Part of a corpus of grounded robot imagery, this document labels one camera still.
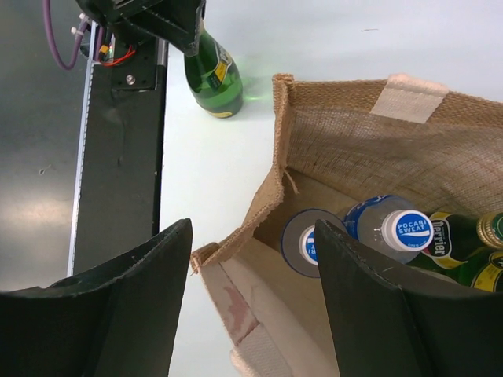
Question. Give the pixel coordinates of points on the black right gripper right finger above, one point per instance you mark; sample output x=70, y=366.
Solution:
x=388, y=319

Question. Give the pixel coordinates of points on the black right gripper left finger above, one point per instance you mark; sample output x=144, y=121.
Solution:
x=117, y=319

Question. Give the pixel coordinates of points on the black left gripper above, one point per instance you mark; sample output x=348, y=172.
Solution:
x=133, y=22

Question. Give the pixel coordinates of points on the green perrier bottle front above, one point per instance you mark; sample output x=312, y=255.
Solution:
x=213, y=78

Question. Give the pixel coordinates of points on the blue label water bottle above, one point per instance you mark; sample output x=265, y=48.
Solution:
x=297, y=240
x=390, y=225

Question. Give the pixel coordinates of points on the green bottle red label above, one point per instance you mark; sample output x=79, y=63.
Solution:
x=457, y=239

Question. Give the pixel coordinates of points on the green glass bottle gold cap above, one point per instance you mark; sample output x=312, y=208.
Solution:
x=483, y=271

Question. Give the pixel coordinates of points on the brown jute canvas bag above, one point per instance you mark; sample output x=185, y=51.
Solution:
x=337, y=144

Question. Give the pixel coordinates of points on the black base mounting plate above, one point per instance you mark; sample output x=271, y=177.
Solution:
x=119, y=206

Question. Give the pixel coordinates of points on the white cable duct rail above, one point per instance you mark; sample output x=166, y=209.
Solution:
x=80, y=154

